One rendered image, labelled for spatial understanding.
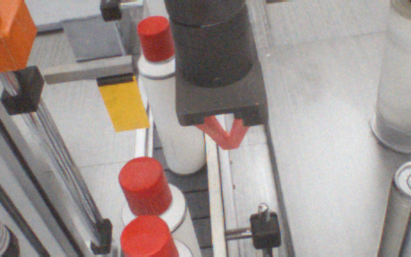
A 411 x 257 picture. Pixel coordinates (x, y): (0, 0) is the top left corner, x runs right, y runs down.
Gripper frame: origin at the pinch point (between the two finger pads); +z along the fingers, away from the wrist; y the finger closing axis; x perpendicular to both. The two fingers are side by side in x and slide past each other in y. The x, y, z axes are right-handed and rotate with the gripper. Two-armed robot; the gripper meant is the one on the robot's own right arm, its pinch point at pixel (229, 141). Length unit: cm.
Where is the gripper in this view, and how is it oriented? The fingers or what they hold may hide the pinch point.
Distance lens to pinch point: 45.6
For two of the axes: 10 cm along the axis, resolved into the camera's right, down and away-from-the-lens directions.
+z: 1.4, 6.8, 7.2
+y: -0.5, -7.2, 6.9
